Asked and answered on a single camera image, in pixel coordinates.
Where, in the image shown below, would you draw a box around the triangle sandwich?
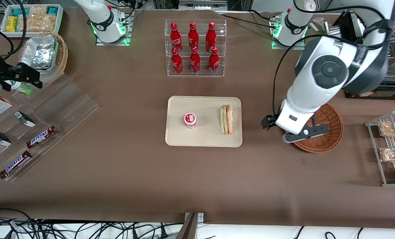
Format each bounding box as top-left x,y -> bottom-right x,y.
220,104 -> 234,135

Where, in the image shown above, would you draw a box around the light wicker basket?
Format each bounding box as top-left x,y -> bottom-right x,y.
18,32 -> 68,85

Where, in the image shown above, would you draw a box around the round brown wicker basket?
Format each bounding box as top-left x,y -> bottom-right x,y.
285,102 -> 344,153

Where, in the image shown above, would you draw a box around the beige plastic tray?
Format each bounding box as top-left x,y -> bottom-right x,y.
165,96 -> 243,148

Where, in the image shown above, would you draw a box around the green label drink bottle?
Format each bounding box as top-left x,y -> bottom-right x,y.
5,80 -> 33,96

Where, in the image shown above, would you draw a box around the silver foil container stack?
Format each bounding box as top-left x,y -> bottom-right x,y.
20,36 -> 58,70

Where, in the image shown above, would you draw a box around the small black white box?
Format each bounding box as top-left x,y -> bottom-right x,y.
14,111 -> 36,128
0,129 -> 12,147

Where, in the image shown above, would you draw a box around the clear acrylic display stand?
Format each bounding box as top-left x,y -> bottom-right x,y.
0,73 -> 100,182

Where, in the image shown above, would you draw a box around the yellow snack pack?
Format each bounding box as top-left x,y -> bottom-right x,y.
7,16 -> 19,33

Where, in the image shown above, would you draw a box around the clear bagged crackers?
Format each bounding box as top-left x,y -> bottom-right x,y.
17,6 -> 57,32

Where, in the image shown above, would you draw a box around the Snickers chocolate bar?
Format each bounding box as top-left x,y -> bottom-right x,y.
26,125 -> 57,149
0,150 -> 33,180

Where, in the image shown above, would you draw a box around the white plastic snack bin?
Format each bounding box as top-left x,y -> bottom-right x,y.
0,4 -> 64,34

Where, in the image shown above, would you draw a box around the red white yogurt cup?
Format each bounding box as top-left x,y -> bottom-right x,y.
184,113 -> 197,129

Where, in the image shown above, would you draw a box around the red cola bottle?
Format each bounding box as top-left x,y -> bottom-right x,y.
208,47 -> 220,74
190,46 -> 200,73
170,22 -> 183,53
171,47 -> 183,74
188,22 -> 199,50
206,22 -> 217,52

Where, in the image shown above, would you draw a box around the clear acrylic bottle rack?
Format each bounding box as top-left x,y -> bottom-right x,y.
165,19 -> 227,77

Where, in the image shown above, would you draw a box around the brown table mat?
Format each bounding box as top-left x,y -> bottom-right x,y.
0,7 -> 395,229

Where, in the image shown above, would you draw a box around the silver metal box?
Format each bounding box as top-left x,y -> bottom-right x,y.
323,21 -> 341,38

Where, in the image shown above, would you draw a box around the clear bagged brown snack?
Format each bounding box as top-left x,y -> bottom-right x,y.
380,147 -> 395,163
378,122 -> 395,137

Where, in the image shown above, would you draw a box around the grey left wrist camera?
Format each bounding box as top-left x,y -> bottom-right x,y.
282,115 -> 329,144

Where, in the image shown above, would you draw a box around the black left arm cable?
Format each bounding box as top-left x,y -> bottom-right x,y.
272,35 -> 322,117

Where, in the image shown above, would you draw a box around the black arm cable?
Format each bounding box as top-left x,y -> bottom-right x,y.
272,35 -> 322,117
0,0 -> 27,62

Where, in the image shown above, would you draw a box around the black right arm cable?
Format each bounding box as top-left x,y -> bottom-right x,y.
0,0 -> 27,62

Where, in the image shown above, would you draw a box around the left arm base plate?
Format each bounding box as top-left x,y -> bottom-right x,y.
270,14 -> 306,50

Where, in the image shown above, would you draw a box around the grey wire rack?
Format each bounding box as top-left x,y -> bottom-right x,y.
365,111 -> 395,187

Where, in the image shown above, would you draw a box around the black base power cable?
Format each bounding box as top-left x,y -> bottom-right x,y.
217,9 -> 281,29

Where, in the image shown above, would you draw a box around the grey metal camera bracket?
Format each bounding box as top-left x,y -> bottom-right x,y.
176,212 -> 204,239

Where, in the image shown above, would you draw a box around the black cable tangle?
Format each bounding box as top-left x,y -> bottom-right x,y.
0,208 -> 184,239

